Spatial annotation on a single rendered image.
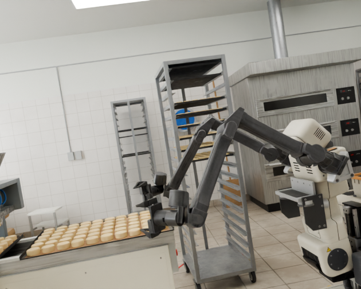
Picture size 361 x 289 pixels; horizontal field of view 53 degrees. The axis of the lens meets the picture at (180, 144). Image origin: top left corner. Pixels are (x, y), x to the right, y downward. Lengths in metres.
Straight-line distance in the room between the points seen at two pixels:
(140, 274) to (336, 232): 0.91
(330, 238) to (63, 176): 4.72
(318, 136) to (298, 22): 4.87
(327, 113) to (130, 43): 3.11
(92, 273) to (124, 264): 0.13
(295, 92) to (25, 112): 4.00
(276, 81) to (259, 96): 0.32
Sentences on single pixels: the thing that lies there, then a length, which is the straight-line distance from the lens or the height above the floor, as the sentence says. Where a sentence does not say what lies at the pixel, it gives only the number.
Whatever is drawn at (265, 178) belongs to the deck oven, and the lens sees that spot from 5.07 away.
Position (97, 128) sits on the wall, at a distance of 5.85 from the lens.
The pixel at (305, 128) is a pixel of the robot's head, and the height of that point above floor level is 1.22.
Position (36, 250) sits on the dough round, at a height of 0.92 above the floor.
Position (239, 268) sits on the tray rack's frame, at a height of 0.15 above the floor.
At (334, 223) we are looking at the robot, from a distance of 1.86.
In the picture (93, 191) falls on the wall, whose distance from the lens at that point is 5.92.
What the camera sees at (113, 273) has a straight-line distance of 1.59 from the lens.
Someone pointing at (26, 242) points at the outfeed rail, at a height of 0.89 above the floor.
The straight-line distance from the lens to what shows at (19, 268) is 1.64.
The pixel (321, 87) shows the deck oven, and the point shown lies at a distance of 5.36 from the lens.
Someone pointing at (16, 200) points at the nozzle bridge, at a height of 1.07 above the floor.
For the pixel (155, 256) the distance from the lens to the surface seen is 1.57.
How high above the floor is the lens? 1.30
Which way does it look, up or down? 2 degrees down
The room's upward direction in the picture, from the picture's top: 9 degrees counter-clockwise
